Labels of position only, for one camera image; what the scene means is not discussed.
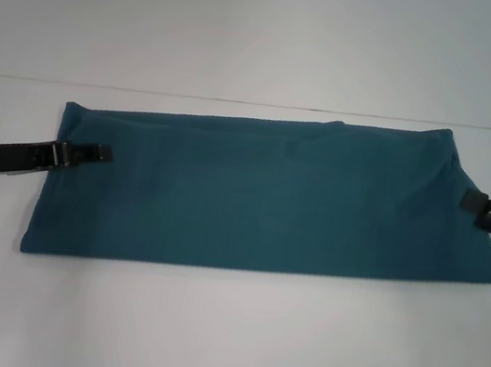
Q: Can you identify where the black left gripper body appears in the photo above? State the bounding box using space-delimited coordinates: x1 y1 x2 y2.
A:
0 130 75 189

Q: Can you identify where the blue t-shirt with pink print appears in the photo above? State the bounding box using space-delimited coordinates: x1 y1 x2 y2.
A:
19 60 491 333

